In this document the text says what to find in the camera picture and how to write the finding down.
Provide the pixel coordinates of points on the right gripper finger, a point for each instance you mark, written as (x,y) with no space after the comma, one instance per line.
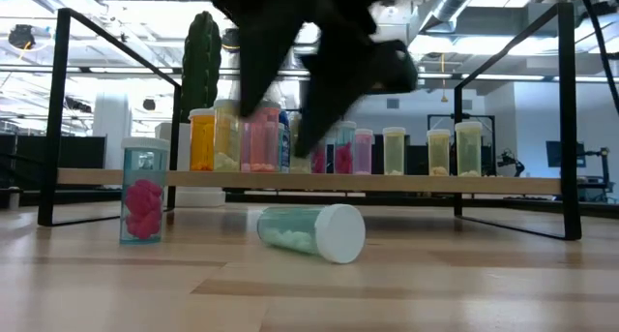
(333,90)
(263,61)

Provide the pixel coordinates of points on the small pink pill bottle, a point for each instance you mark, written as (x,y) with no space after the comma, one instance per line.
(363,153)

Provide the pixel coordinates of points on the small pale yellow pill bottle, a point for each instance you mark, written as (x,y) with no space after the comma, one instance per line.
(227,143)

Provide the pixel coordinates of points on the small teal pill bottle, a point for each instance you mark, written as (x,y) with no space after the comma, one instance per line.
(338,232)

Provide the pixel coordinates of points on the black background robot arm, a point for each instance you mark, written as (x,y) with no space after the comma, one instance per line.
(510,160)

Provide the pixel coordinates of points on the black ceiling speaker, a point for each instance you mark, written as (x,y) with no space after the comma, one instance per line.
(21,37)
(229,39)

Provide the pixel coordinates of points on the green cactus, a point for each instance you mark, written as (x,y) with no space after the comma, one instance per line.
(200,70)

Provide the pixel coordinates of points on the white hexagonal plant pot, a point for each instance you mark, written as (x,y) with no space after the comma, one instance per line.
(193,196)

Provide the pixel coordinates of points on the black background monitor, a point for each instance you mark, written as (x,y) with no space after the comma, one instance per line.
(563,153)

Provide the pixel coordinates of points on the black background stand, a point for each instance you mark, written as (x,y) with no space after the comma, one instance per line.
(603,167)

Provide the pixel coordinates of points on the silver ventilation duct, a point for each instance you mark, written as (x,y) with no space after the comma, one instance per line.
(450,3)

